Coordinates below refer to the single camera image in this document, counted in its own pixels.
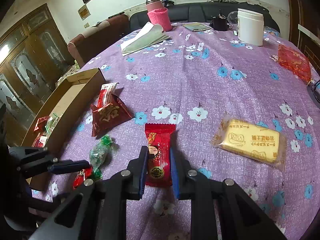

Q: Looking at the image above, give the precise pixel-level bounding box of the yellow wall plaque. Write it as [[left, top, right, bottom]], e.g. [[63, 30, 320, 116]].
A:
[[78, 4, 91, 20]]

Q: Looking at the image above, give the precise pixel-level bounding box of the purple floral tablecloth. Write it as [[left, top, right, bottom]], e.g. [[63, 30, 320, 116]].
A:
[[31, 22, 320, 240]]

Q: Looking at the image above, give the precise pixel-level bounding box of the cardboard tray box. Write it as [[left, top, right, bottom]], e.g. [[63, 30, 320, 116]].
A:
[[21, 67, 106, 192]]

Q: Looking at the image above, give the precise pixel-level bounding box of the black leather sofa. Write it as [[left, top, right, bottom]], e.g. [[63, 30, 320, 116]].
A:
[[128, 2, 281, 34]]

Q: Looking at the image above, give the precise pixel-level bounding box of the white red snack packet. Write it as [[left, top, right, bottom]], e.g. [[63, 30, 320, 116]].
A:
[[32, 135, 48, 148]]

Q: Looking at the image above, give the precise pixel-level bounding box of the black mug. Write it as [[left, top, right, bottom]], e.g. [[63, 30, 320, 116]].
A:
[[210, 15, 232, 31]]

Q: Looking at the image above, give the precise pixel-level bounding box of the small white red packet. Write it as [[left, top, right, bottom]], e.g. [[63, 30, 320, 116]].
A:
[[97, 82, 118, 108]]

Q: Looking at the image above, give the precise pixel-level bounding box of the white green paper stack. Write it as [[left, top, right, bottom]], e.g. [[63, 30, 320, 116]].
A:
[[120, 22, 170, 56]]

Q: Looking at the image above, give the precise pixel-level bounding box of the small red candy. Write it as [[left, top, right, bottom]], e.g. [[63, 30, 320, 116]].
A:
[[72, 167, 103, 190]]

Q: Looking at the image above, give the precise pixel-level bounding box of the dark red foil snack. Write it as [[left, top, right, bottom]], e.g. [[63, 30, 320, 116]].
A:
[[34, 116, 50, 133]]

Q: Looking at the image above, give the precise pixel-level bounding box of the white plastic jar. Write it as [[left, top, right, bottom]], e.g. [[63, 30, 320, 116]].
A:
[[237, 8, 264, 46]]

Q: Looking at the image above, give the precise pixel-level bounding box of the pink thermos bottle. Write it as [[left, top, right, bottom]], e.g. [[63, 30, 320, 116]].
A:
[[145, 0, 172, 31]]

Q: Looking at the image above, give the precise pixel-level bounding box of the dark red pyramid snack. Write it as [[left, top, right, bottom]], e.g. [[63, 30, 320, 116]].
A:
[[91, 94, 133, 137]]

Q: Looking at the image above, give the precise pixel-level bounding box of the red mesh gift bag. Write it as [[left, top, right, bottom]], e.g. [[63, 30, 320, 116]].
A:
[[278, 44, 311, 85]]

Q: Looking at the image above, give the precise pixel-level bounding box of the green snack bar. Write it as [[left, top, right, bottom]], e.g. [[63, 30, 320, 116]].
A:
[[45, 113, 60, 134]]

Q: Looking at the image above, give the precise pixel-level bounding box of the side table patterned cloth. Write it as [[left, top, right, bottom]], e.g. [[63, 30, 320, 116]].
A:
[[55, 63, 80, 88]]

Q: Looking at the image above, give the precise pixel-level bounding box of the yellow cheese cake packet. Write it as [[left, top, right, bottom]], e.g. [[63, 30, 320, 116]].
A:
[[210, 115, 287, 172]]

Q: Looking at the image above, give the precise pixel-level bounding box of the wooden glass door cabinet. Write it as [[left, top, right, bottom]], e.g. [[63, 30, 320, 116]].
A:
[[1, 4, 74, 146]]

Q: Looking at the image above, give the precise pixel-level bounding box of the green clear candy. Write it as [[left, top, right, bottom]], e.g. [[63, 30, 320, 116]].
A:
[[89, 135, 113, 171]]

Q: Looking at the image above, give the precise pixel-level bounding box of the red doll candy bar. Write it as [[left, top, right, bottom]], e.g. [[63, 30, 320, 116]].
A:
[[145, 124, 176, 187]]

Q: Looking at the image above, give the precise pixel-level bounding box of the small green booklet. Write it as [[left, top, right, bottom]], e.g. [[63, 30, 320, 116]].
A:
[[182, 22, 211, 32]]

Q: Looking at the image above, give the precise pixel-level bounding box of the brown armchair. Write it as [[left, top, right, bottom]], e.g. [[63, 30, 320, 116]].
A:
[[67, 14, 129, 67]]

